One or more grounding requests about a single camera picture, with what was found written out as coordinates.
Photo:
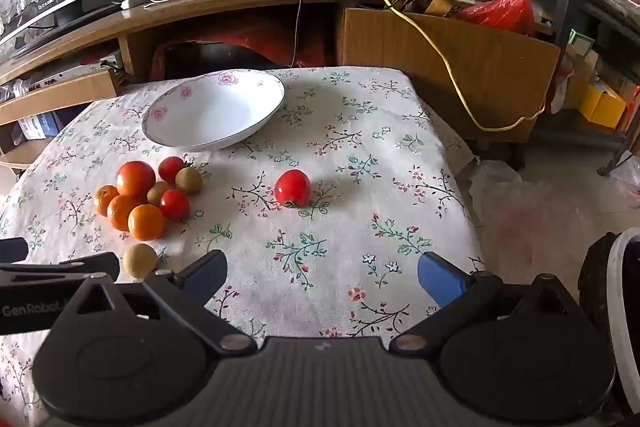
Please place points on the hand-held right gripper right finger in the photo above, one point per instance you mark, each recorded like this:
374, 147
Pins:
440, 277

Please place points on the small brown round fruit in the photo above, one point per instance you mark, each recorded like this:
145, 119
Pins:
156, 192
190, 181
140, 260

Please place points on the silver set-top box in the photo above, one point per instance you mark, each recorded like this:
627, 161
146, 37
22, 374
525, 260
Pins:
60, 74

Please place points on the wooden cabinet door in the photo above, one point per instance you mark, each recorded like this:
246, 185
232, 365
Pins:
380, 49

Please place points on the orange mandarin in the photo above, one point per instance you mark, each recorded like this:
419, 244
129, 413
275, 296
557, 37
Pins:
104, 199
146, 223
119, 214

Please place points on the small red tomato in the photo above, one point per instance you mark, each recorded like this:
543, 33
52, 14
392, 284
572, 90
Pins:
292, 188
171, 168
174, 205

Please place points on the floral white tablecloth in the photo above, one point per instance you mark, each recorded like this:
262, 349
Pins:
350, 167

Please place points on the white floral bowl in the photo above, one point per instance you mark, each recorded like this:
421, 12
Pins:
215, 107

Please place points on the yellow box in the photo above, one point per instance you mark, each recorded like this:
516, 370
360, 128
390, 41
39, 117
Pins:
602, 104

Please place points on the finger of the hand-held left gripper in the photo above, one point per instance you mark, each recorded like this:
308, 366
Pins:
75, 268
12, 249

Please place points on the large red tomato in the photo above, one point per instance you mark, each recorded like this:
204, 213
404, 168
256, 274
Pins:
136, 179

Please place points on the black bucket white rim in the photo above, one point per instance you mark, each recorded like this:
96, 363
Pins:
620, 307

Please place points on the blue box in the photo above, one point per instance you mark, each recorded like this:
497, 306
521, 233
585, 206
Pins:
42, 126

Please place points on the red plastic bag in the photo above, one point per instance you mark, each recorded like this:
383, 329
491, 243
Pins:
500, 12

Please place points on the white adapter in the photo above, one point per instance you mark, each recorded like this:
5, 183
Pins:
132, 2

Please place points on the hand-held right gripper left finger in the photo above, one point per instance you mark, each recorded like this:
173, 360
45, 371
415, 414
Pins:
205, 272

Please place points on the wooden television stand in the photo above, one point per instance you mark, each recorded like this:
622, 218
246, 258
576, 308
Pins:
225, 7

